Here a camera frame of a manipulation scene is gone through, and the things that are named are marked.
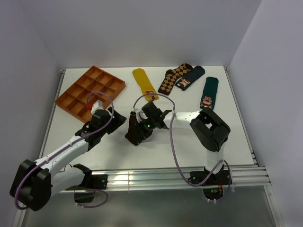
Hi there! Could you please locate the aluminium frame rail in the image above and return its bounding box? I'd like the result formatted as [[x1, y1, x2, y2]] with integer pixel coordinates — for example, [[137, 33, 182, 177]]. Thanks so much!
[[51, 166, 271, 195]]

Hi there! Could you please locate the orange compartment tray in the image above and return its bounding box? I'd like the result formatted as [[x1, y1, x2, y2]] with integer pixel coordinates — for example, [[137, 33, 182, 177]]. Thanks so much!
[[55, 66, 125, 123]]

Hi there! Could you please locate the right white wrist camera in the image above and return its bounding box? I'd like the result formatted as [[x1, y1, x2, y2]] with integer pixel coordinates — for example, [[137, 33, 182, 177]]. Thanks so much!
[[131, 107, 141, 116]]

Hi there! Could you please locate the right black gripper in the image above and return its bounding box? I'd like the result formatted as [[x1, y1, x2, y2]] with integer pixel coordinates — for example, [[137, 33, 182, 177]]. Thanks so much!
[[134, 117, 157, 142]]

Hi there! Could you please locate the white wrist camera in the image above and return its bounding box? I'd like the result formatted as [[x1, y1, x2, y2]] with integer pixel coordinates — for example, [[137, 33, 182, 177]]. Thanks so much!
[[131, 107, 141, 116], [91, 100, 104, 114]]

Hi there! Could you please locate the dark green cartoon sock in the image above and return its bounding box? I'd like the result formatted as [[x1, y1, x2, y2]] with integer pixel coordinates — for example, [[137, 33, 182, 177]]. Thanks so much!
[[200, 77, 219, 109]]

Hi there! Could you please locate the yellow cartoon sock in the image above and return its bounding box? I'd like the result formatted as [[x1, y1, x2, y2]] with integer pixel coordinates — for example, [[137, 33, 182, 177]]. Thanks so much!
[[132, 68, 159, 102]]

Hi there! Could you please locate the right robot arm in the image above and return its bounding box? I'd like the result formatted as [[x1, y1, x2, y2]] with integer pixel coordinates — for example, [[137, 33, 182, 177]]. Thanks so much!
[[127, 103, 231, 184]]

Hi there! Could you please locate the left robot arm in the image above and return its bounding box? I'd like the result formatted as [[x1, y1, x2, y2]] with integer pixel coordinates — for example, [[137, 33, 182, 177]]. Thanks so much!
[[9, 107, 126, 211]]

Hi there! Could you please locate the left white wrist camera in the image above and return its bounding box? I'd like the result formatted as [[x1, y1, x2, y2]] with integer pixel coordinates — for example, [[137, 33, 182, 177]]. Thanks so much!
[[91, 100, 104, 114]]

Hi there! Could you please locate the brown striped-cuff sock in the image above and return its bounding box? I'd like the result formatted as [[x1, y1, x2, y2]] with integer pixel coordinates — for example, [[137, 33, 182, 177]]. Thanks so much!
[[125, 112, 138, 146]]

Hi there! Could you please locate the brown argyle sock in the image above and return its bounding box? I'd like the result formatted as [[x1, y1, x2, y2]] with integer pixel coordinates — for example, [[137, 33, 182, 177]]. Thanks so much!
[[158, 63, 193, 96]]

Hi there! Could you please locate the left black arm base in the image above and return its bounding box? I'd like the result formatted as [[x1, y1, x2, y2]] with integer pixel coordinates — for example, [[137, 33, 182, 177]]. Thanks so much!
[[66, 174, 108, 204]]

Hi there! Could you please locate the navy blue cartoon sock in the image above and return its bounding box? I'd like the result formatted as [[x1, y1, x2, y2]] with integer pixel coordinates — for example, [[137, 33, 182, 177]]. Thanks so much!
[[175, 66, 205, 91]]

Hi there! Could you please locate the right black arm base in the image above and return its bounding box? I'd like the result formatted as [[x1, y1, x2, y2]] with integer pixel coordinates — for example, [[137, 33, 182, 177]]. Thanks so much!
[[188, 170, 232, 202]]

